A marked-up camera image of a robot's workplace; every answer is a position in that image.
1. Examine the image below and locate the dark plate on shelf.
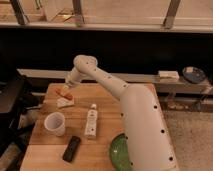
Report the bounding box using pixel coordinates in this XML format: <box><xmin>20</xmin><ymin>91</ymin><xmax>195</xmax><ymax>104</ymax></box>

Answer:
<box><xmin>182</xmin><ymin>67</ymin><xmax>206</xmax><ymax>84</ymax></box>

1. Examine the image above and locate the white plastic cup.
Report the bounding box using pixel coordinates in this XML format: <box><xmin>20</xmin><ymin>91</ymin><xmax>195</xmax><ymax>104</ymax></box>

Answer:
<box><xmin>44</xmin><ymin>112</ymin><xmax>65</xmax><ymax>136</ymax></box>

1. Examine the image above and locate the white sponge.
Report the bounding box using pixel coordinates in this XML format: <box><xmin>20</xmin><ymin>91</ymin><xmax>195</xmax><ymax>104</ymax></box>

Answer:
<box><xmin>57</xmin><ymin>98</ymin><xmax>74</xmax><ymax>108</ymax></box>

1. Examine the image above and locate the black equipment at left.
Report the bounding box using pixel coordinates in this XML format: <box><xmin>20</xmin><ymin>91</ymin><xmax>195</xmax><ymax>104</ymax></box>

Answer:
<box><xmin>0</xmin><ymin>76</ymin><xmax>39</xmax><ymax>157</ymax></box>

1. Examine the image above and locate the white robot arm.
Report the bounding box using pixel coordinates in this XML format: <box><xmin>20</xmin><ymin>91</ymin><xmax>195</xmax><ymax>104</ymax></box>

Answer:
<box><xmin>65</xmin><ymin>55</ymin><xmax>179</xmax><ymax>171</ymax></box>

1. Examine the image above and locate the white box on shelf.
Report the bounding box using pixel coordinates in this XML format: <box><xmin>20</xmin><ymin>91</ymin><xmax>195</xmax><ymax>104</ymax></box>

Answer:
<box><xmin>158</xmin><ymin>71</ymin><xmax>179</xmax><ymax>80</ymax></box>

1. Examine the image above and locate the orange pepper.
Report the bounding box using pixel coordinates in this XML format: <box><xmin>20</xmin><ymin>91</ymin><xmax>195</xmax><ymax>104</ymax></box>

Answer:
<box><xmin>55</xmin><ymin>88</ymin><xmax>73</xmax><ymax>100</ymax></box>

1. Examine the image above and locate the green bowl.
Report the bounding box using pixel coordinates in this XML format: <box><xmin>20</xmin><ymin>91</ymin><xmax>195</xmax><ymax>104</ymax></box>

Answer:
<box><xmin>109</xmin><ymin>133</ymin><xmax>132</xmax><ymax>171</ymax></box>

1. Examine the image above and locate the white tube with dark cap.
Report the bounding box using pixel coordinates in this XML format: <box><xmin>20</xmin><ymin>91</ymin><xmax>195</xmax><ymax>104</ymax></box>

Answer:
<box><xmin>84</xmin><ymin>104</ymin><xmax>98</xmax><ymax>139</ymax></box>

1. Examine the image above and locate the black rectangular block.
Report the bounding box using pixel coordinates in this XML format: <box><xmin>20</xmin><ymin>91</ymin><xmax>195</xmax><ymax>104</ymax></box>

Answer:
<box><xmin>62</xmin><ymin>136</ymin><xmax>81</xmax><ymax>162</ymax></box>

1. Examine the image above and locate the long grey shelf rail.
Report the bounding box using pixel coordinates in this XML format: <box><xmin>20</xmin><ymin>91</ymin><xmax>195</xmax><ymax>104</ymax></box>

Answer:
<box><xmin>19</xmin><ymin>69</ymin><xmax>159</xmax><ymax>83</ymax></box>

